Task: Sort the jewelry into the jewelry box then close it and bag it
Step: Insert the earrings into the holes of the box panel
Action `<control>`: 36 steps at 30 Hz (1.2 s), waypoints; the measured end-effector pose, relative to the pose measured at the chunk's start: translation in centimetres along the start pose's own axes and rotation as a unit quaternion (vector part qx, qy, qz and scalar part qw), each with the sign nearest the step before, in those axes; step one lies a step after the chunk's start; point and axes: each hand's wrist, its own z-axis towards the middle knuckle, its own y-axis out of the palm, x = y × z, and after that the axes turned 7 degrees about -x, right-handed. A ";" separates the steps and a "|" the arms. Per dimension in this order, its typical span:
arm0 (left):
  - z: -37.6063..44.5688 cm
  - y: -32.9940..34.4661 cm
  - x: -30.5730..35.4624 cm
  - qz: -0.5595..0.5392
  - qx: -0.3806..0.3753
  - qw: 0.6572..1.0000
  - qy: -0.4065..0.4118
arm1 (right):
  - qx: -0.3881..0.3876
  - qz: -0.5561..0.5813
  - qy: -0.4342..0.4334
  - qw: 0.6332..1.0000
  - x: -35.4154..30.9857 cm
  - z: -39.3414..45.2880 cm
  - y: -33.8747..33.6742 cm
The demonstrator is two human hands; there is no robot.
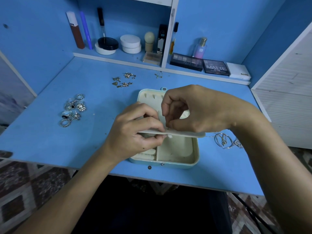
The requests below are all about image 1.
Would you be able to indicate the person's right hand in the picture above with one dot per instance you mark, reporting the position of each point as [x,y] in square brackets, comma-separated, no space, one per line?
[209,108]

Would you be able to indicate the person's left hand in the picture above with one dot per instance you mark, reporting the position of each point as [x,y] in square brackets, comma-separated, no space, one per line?
[129,136]

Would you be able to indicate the cream jewellery box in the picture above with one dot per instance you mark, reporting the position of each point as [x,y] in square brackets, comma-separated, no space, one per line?
[180,151]

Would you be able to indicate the pile of small earrings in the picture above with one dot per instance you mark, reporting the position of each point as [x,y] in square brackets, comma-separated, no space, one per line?
[126,84]

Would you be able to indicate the pile of silver rings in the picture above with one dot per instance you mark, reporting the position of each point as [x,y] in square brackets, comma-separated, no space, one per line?
[81,107]

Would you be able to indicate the person's left forearm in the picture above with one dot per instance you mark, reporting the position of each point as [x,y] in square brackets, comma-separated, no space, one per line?
[68,197]

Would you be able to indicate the person's right forearm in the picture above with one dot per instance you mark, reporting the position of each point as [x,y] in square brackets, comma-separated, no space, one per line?
[278,178]

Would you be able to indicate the white flat box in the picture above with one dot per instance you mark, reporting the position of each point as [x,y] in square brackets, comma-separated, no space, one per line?
[239,71]

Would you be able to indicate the person's dark clothing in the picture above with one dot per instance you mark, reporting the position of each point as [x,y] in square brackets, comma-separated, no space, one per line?
[161,209]

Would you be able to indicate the black lettered eyeshadow palette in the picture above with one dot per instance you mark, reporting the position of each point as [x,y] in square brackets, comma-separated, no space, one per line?
[216,67]

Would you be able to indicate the dark eyeshadow palette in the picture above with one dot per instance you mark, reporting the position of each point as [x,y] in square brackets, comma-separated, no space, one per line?
[186,61]

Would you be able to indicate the small pink perfume bottle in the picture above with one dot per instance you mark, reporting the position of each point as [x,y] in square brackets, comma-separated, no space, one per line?
[200,50]

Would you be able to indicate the square brown powder compact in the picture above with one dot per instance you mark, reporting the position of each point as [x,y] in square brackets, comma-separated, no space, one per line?
[152,58]

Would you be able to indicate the thin dark cosmetic bottle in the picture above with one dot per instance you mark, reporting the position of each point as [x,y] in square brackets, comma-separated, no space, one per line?
[173,39]

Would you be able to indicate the white slatted cabinet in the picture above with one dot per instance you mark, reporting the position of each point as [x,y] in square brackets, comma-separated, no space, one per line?
[292,100]

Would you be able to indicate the black cosmetic bottle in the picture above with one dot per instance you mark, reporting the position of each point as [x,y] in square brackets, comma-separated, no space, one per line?
[162,39]

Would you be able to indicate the white shelf unit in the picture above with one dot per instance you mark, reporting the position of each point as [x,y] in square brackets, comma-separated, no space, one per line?
[169,26]

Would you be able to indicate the beige makeup sponge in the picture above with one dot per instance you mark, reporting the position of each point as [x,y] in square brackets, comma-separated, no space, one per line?
[149,39]

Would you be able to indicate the white round cream jar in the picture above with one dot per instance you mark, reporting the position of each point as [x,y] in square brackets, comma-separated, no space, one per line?
[130,43]

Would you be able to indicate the white bowl black inside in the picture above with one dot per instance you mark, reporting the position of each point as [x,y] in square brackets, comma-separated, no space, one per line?
[107,43]

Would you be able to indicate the blue cosmetic tube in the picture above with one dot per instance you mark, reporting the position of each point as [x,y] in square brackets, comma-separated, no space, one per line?
[87,31]

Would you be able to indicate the brown lipstick tube white cap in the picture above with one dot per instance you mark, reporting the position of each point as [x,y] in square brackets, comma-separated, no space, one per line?
[77,34]

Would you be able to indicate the black makeup brush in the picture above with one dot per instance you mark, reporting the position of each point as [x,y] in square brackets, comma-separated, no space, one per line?
[101,22]

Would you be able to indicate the white framed marbled panel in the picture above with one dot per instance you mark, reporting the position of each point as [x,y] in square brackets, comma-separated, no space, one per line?
[9,95]

